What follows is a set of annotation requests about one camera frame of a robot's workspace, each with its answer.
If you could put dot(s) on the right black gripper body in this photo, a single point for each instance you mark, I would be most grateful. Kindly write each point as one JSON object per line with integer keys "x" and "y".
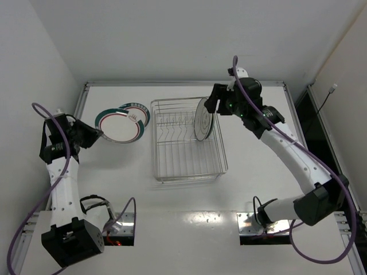
{"x": 219, "y": 98}

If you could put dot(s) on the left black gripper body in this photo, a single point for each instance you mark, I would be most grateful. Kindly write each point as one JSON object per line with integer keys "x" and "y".
{"x": 81, "y": 134}

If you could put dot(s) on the small blue patterned plate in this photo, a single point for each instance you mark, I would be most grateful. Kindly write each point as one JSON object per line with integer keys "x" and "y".
{"x": 211, "y": 123}

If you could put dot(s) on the green red rimmed plate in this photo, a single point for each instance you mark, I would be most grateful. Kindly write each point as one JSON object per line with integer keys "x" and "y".
{"x": 142, "y": 110}
{"x": 120, "y": 126}

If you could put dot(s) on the white plate with grey rim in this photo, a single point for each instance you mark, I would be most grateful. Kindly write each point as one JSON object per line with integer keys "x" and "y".
{"x": 201, "y": 120}

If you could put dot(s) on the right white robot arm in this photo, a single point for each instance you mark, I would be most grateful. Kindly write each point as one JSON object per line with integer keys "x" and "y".
{"x": 322, "y": 194}

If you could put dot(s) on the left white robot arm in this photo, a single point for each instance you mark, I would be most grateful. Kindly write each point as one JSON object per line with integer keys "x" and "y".
{"x": 75, "y": 234}

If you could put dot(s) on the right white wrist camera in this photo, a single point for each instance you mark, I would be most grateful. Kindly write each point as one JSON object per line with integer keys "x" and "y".
{"x": 239, "y": 72}

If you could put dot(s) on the metal wire dish rack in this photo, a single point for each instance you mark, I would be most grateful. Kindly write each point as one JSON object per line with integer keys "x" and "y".
{"x": 178, "y": 157}

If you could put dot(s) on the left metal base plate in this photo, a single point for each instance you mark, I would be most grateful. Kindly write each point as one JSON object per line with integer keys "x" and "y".
{"x": 124, "y": 226}

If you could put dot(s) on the metal base plate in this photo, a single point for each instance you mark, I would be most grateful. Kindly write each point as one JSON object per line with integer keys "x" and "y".
{"x": 248, "y": 227}
{"x": 124, "y": 226}

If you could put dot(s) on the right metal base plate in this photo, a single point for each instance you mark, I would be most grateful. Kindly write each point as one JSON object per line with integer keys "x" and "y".
{"x": 248, "y": 227}

